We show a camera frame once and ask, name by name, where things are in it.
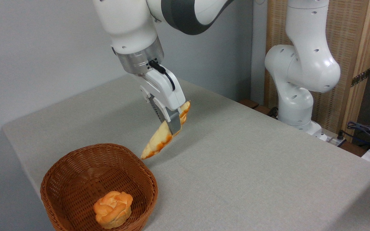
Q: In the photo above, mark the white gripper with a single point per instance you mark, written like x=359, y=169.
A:
x=167, y=89

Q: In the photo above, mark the long braided bread loaf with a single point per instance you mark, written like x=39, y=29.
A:
x=159, y=139

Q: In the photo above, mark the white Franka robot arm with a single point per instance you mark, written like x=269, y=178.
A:
x=303, y=64

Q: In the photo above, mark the round knotted bread roll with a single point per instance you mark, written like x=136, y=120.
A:
x=113, y=208

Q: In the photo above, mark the brown wicker basket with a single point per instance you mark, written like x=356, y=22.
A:
x=72, y=179

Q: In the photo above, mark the black metal screen hinge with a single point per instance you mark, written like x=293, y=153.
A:
x=360, y=77

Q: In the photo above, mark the wooden folding screen panel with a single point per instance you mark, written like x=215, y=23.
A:
x=352, y=38

